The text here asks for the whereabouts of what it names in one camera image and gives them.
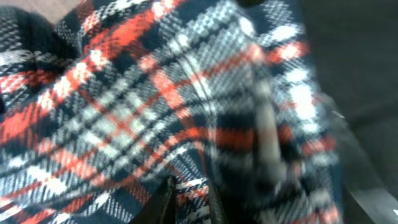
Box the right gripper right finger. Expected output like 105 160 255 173
208 182 229 224

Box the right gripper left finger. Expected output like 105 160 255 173
128 176 177 224

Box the red blue plaid shirt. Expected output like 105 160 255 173
1 0 343 223

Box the clear plastic storage container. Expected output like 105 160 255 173
322 94 397 224

